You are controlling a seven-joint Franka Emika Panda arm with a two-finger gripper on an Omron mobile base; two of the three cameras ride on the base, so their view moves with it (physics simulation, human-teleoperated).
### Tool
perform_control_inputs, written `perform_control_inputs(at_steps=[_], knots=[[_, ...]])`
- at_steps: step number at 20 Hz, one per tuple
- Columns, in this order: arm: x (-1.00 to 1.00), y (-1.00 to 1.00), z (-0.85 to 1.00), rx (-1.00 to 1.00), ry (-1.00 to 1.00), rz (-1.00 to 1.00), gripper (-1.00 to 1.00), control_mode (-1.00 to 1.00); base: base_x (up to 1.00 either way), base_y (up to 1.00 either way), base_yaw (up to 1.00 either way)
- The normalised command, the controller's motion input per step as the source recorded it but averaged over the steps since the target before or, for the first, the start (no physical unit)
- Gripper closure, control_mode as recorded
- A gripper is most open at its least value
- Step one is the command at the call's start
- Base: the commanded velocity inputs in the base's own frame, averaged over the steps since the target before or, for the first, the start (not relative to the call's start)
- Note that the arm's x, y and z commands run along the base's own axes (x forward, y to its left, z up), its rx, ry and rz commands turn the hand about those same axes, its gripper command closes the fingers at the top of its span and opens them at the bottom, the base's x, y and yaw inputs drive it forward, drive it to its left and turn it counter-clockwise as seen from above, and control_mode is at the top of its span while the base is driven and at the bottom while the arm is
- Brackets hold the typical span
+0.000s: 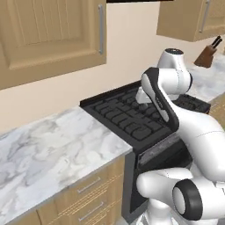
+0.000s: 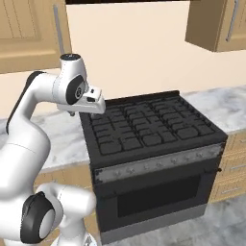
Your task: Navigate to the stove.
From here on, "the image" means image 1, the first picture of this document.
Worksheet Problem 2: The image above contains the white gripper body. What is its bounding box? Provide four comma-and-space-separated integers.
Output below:
134, 86, 154, 106

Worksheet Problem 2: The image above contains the black stove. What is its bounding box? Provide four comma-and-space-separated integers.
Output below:
79, 80, 212, 224

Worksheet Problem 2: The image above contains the brown knife block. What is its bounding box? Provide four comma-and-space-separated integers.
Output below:
193, 35, 223, 69

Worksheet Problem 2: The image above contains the tan base cupboard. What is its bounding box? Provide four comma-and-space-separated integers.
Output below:
207, 92, 225, 132

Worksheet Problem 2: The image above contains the tan drawer front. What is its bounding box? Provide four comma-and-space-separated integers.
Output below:
56, 175, 125, 225
54, 156, 126, 215

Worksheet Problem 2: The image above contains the black range hood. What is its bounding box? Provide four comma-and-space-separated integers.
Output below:
105, 0, 174, 4

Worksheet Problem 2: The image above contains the tan base cupboard door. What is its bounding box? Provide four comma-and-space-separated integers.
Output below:
16, 210, 42, 225

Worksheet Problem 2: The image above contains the long silver cupboard handle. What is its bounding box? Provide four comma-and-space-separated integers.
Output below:
98, 4, 105, 55

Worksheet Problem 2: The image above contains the tan wall cupboard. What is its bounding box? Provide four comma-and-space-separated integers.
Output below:
156, 0, 225, 43

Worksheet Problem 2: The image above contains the silver drawer handle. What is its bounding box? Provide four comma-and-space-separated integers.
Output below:
77, 200, 105, 222
76, 176, 102, 194

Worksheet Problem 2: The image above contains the tan wall cupboard door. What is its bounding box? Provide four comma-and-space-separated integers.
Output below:
0, 0, 107, 91

